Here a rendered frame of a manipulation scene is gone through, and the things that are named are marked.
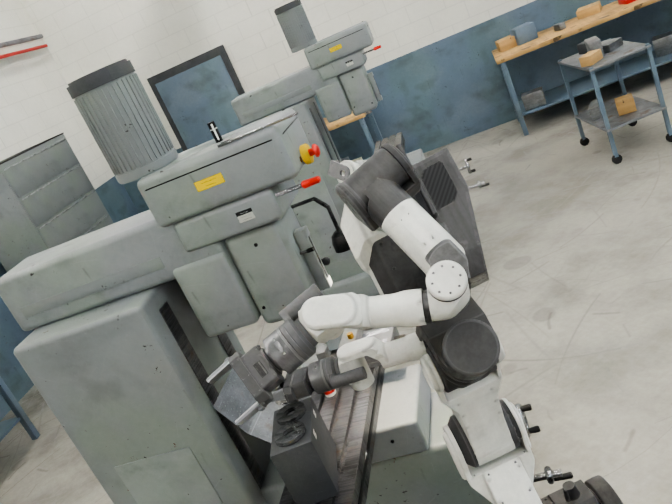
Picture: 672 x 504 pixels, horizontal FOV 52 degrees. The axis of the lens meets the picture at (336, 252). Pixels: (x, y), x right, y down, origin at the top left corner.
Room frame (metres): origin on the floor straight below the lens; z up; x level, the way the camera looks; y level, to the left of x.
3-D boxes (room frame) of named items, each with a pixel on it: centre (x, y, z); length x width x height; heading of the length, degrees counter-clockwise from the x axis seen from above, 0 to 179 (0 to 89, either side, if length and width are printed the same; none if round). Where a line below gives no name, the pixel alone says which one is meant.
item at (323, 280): (2.05, 0.07, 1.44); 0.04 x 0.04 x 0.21; 73
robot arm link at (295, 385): (1.71, 0.22, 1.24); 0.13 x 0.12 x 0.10; 166
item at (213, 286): (2.14, 0.36, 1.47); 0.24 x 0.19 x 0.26; 163
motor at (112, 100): (2.16, 0.42, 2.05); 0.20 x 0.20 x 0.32
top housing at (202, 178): (2.09, 0.19, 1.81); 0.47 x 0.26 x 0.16; 73
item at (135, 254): (2.23, 0.66, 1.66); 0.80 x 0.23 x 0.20; 73
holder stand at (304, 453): (1.68, 0.31, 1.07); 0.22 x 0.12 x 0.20; 174
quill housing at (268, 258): (2.08, 0.18, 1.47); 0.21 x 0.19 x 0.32; 163
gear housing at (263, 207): (2.10, 0.22, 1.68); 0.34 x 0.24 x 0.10; 73
